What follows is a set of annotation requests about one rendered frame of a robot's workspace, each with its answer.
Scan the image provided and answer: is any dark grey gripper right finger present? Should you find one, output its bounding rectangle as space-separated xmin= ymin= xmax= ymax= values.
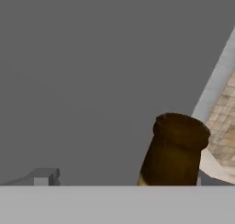
xmin=196 ymin=169 xmax=235 ymax=186

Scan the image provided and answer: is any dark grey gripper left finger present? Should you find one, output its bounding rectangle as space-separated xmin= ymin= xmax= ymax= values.
xmin=0 ymin=167 xmax=62 ymax=186

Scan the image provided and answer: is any brown glass bottle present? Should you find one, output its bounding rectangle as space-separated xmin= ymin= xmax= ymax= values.
xmin=136 ymin=112 xmax=212 ymax=186

